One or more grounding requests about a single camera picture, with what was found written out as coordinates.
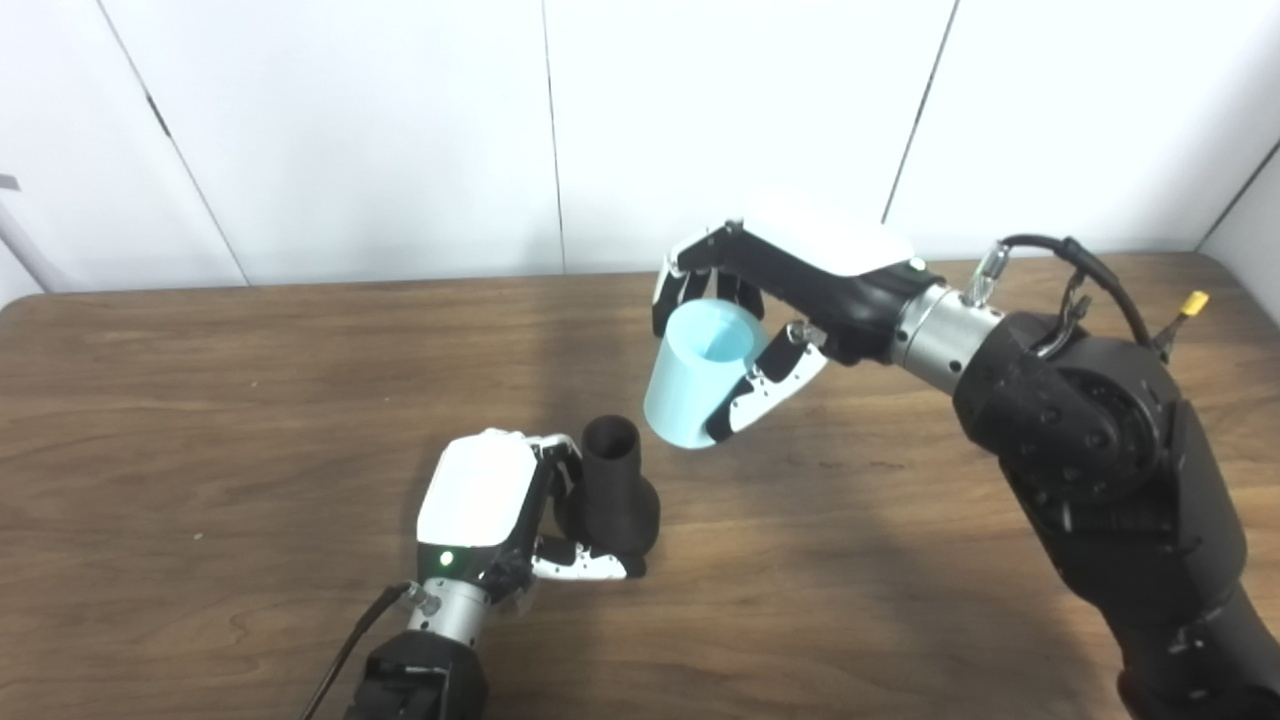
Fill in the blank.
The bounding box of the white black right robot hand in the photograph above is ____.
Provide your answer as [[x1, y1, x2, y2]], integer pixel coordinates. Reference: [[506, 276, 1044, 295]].
[[652, 205, 946, 446]]

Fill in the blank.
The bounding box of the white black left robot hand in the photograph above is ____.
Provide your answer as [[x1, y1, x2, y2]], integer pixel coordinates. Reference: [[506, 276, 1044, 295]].
[[415, 428, 646, 601]]

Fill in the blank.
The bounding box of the black funnel-shaped nozzle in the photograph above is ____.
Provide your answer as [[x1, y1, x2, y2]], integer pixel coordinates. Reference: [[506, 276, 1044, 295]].
[[555, 415, 661, 576]]

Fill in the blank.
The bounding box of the light blue cup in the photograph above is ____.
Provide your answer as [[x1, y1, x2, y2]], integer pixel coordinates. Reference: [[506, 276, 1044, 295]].
[[643, 298, 771, 451]]

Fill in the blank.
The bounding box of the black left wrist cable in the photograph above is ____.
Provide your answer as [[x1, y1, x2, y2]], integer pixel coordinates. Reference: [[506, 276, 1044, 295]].
[[300, 582, 441, 720]]

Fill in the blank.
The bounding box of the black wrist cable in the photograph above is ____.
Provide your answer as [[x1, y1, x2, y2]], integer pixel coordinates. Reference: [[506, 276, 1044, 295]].
[[965, 235, 1156, 351], [300, 582, 441, 720]]

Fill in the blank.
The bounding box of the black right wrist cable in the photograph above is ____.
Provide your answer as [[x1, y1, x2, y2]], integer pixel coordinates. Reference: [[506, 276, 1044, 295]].
[[965, 235, 1156, 351]]

